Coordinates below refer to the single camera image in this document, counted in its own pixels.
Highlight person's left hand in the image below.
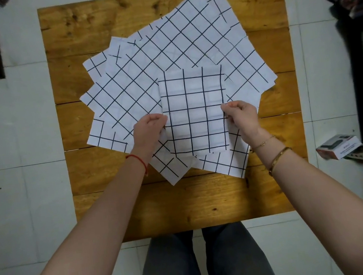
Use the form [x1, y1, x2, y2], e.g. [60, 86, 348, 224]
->
[126, 112, 174, 165]

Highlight person's right hand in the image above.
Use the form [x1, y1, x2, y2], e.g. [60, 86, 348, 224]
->
[220, 96, 272, 152]

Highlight pile of grid cloths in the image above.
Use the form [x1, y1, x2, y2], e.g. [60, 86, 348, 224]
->
[67, 0, 290, 197]

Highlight person's left forearm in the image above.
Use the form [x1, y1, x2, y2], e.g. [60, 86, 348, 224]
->
[0, 155, 161, 275]

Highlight person's right forearm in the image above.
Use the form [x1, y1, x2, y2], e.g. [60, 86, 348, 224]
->
[251, 125, 363, 275]

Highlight person's denim trousers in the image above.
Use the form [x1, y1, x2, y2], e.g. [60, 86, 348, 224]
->
[131, 218, 280, 275]

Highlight gold bangle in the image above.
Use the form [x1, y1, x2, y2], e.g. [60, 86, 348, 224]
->
[265, 146, 296, 177]

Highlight wooden table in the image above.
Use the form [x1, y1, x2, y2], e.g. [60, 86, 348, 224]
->
[36, 0, 316, 250]

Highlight small white orange box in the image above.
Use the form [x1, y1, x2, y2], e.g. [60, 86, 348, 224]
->
[314, 132, 363, 163]

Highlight thin gold chain bracelet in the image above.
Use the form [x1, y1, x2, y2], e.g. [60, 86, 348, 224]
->
[247, 134, 278, 154]

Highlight red string bracelet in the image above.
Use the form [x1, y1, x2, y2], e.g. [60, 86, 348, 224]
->
[125, 152, 150, 180]

